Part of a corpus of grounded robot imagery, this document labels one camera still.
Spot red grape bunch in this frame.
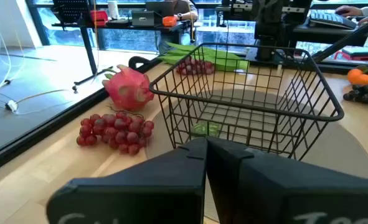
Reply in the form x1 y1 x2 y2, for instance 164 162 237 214
174 56 216 76
75 111 155 156

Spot black frame strut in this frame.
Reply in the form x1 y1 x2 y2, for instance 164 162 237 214
311 14 368 64

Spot teal and red bench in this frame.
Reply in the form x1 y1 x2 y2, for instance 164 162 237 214
333 46 368 62

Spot orange tomatoes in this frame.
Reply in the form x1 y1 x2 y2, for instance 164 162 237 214
347 64 368 86

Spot white power adapter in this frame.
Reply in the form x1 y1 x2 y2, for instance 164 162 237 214
4 99 19 113

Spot white floor cable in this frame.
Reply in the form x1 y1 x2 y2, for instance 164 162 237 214
15 88 78 106
0 0 27 100

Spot grey metal box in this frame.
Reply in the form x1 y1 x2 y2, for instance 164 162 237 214
131 11 156 27

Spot black looped cable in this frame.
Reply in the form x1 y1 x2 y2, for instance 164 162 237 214
128 55 161 72

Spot green romaine lettuce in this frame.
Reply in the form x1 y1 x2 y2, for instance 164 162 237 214
156 42 250 73

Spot black wire basket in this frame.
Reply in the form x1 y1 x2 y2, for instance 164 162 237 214
148 42 346 161

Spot black office desk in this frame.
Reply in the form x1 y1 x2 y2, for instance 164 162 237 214
291 23 368 45
51 18 192 86

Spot white paper roll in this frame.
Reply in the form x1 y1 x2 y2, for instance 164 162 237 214
107 0 120 20

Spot small orange object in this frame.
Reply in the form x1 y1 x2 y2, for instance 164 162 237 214
162 15 179 27

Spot black perforated panel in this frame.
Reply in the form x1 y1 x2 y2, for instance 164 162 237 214
52 0 93 25

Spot pink dragon fruit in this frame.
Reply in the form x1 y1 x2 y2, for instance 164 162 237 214
101 64 155 112

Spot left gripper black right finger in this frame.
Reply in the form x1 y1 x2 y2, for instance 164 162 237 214
205 136 368 224

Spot red box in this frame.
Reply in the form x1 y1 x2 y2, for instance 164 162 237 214
90 10 109 27

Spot black grape bunch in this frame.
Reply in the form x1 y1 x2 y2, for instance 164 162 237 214
342 78 368 107

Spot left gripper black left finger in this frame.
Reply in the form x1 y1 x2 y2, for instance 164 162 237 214
45 136 208 224

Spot dark laptop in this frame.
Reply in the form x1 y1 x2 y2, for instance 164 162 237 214
145 1 176 17

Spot black keyboard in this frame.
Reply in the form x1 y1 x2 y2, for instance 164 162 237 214
308 9 358 30

